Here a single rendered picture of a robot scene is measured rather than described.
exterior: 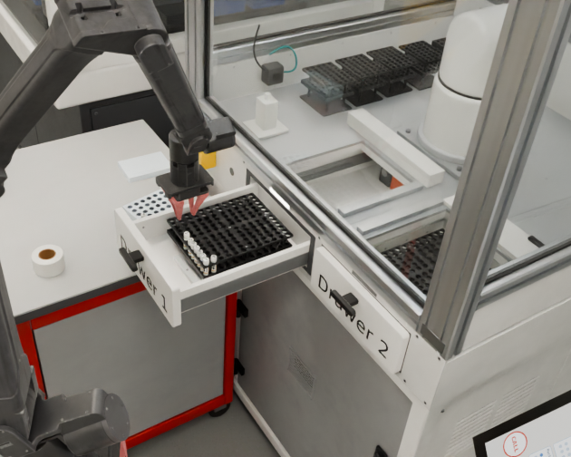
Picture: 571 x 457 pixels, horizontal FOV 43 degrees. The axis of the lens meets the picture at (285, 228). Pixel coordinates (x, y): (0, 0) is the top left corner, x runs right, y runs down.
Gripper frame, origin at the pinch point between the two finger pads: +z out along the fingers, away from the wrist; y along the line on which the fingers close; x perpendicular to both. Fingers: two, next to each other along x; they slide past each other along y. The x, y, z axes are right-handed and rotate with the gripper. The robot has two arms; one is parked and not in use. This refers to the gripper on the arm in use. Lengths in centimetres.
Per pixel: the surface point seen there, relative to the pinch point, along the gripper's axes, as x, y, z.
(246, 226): 2.1, -13.7, 7.4
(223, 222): -1.1, -9.8, 7.2
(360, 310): 34.7, -21.2, 7.7
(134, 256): 1.3, 12.3, 5.8
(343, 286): 28.8, -21.2, 6.3
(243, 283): 13.9, -6.4, 11.4
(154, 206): -25.4, -3.8, 17.9
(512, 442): 76, -16, -6
